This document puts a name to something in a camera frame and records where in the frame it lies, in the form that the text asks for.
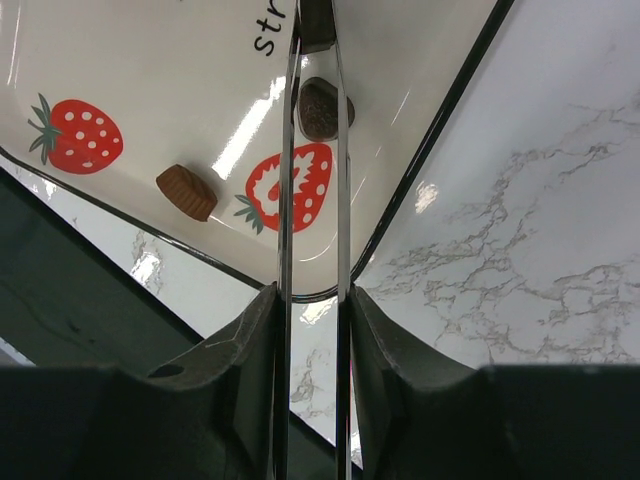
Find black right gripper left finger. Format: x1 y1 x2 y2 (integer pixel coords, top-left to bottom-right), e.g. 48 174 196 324
1 286 277 479

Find brown cup chocolate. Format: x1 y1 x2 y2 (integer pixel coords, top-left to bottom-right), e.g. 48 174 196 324
156 164 218 222

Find dark heart chocolate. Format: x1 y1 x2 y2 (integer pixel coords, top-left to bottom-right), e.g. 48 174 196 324
297 77 339 142

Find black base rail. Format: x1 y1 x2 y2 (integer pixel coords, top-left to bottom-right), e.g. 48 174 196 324
1 173 203 375

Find metal tongs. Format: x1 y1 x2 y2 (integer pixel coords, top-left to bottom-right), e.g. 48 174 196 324
272 1 352 479

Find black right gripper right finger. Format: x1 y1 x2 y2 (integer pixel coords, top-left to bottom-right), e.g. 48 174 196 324
350 287 639 479

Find strawberry print serving tray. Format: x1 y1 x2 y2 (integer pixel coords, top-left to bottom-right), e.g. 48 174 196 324
1 1 511 303

